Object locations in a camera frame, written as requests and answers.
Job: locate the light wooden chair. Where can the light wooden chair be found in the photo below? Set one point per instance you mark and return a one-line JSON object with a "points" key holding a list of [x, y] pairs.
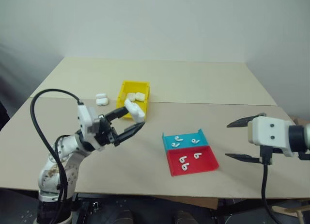
{"points": [[293, 212]]}

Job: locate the blue plastic tray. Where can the blue plastic tray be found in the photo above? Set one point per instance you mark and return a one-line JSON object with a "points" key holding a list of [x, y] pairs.
{"points": [[186, 136]]}

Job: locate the white earbud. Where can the white earbud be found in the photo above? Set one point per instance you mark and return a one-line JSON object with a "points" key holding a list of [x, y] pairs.
{"points": [[193, 141], [196, 156], [177, 138], [184, 167], [181, 160], [173, 145]]}

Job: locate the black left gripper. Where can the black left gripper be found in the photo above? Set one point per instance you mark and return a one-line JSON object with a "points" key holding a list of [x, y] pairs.
{"points": [[104, 134]]}

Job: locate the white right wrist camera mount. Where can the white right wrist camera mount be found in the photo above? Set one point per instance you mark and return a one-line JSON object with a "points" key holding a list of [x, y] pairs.
{"points": [[268, 134]]}

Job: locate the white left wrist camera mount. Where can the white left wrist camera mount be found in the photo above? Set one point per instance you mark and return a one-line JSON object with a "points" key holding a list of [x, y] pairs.
{"points": [[84, 117]]}

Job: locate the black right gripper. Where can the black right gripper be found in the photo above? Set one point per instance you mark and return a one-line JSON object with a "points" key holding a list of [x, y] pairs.
{"points": [[266, 155]]}

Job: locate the red plastic tray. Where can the red plastic tray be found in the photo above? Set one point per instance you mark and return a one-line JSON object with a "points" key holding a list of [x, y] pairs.
{"points": [[206, 164]]}

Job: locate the dark rounded shape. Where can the dark rounded shape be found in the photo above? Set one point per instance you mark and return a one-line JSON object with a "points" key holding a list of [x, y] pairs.
{"points": [[126, 217], [184, 217]]}

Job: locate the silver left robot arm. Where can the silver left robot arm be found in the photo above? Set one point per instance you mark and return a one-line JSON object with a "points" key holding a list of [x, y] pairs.
{"points": [[70, 165]]}

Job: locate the black table frame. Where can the black table frame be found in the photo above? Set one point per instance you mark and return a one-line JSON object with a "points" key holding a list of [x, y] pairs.
{"points": [[150, 210]]}

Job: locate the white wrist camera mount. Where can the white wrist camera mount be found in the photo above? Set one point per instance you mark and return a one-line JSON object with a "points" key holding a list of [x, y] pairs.
{"points": [[268, 134], [84, 117]]}

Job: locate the yellow plastic bin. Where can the yellow plastic bin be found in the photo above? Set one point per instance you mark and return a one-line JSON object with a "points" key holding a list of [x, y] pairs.
{"points": [[128, 84]]}

